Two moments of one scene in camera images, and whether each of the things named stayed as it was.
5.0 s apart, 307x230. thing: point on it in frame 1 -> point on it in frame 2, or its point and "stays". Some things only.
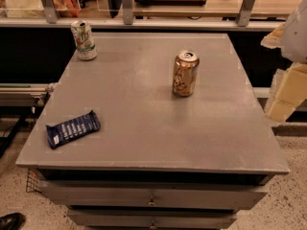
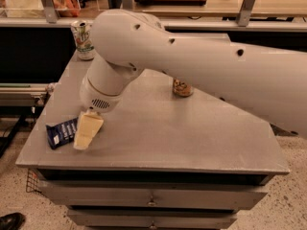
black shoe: x=11 y=220 stays
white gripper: x=295 y=35 -> x=97 y=100
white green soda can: x=86 y=50 stays
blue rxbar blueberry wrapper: x=59 y=134 stays
